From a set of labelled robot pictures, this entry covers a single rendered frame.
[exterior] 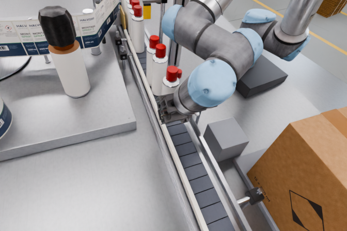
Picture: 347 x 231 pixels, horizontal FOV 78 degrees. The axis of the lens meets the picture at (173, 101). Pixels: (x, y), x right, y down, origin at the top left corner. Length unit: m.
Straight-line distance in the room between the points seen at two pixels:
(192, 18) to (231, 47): 0.11
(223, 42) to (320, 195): 0.36
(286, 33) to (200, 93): 0.58
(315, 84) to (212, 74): 0.93
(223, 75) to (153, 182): 0.43
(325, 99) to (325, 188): 0.70
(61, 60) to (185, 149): 0.46
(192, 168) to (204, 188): 0.06
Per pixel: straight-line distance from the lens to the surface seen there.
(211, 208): 0.63
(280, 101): 1.04
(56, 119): 0.79
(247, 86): 0.93
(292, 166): 0.57
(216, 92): 0.35
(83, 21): 0.93
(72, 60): 0.73
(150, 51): 0.74
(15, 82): 0.97
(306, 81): 1.23
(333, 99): 1.21
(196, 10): 0.49
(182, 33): 0.47
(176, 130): 0.72
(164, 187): 0.68
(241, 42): 0.44
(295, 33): 0.88
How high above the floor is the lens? 1.47
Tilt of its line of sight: 47 degrees down
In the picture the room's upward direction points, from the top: 9 degrees clockwise
